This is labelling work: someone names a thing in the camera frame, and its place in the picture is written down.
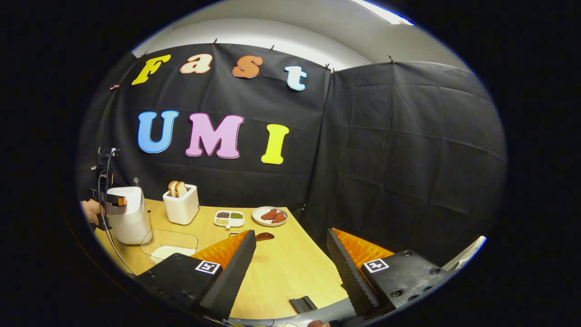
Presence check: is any white round plate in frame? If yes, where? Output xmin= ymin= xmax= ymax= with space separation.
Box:
xmin=252 ymin=206 xmax=289 ymax=227

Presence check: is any black table bracket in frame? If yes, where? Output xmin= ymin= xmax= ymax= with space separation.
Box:
xmin=289 ymin=295 xmax=318 ymax=315

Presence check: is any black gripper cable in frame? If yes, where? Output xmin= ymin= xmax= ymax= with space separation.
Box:
xmin=98 ymin=154 xmax=137 ymax=276

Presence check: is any white divided grain dish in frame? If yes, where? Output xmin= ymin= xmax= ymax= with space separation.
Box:
xmin=213 ymin=210 xmax=245 ymax=229

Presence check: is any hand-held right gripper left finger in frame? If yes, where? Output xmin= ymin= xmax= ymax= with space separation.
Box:
xmin=136 ymin=229 xmax=257 ymax=321

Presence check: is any white rice cooker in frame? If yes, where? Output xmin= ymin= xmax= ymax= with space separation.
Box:
xmin=106 ymin=186 xmax=153 ymax=246

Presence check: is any black backdrop cloth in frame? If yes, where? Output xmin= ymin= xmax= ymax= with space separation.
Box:
xmin=77 ymin=43 xmax=507 ymax=268

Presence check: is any white rice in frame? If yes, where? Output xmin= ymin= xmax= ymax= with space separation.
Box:
xmin=151 ymin=245 xmax=197 ymax=264

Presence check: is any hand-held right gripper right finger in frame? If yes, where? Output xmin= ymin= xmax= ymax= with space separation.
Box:
xmin=327 ymin=228 xmax=454 ymax=321

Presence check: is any long ceiling light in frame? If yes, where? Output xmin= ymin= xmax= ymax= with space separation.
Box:
xmin=352 ymin=0 xmax=414 ymax=26

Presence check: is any white toaster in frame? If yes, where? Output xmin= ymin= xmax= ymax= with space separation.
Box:
xmin=162 ymin=184 xmax=200 ymax=226

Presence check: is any clear glass dish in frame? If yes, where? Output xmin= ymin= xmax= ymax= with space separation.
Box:
xmin=140 ymin=228 xmax=199 ymax=265

